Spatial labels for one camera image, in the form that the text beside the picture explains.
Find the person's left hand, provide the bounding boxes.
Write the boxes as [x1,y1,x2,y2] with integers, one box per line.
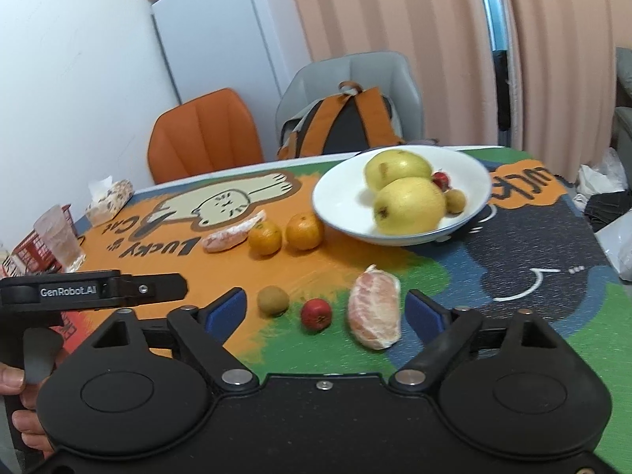
[0,363,54,458]

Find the floral tissue pack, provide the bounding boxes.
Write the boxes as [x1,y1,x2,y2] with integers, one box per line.
[85,176,135,226]

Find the wide pink curtain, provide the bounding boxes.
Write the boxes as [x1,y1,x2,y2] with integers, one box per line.
[279,0,497,148]

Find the orange tangerine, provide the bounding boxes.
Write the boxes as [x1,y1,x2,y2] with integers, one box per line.
[286,213,325,251]
[247,220,283,257]

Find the slim peeled pomelo segment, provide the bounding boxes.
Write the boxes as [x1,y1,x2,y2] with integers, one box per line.
[201,210,267,254]

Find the narrow pink curtain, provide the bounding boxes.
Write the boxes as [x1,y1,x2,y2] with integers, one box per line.
[502,0,632,183]

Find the orange chair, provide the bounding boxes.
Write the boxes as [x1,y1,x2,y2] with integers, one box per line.
[147,88,265,184]

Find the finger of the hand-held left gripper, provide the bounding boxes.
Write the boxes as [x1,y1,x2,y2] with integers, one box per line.
[121,272,189,303]

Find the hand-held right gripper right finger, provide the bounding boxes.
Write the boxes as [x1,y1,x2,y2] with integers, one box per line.
[389,290,570,392]

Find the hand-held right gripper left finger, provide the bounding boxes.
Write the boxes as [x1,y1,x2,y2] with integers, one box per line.
[74,287,260,395]

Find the dark folded jeans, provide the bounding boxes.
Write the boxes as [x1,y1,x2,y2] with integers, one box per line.
[573,192,632,232]

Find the clear plastic cup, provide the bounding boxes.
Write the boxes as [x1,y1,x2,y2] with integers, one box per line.
[34,204,86,271]

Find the colourful cat print table mat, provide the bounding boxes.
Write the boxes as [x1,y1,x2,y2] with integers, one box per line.
[59,145,632,474]

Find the grey sofa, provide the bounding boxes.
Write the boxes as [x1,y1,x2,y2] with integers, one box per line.
[612,47,632,151]

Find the white refrigerator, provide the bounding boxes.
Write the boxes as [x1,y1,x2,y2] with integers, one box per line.
[150,0,309,107]

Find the grey chair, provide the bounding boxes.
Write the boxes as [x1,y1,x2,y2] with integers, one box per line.
[275,51,426,160]

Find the red plastic basket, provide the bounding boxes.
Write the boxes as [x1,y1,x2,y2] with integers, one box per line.
[11,205,79,274]

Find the white ceramic bowl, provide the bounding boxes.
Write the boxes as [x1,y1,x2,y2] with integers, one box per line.
[311,145,491,247]

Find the orange and black backpack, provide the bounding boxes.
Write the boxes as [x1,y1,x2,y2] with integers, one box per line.
[278,81,406,160]

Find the white plastic bag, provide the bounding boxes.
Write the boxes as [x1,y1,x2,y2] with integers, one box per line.
[577,147,629,199]
[594,212,632,280]

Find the thick peeled pomelo segment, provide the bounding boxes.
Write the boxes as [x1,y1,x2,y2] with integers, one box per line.
[347,265,402,350]

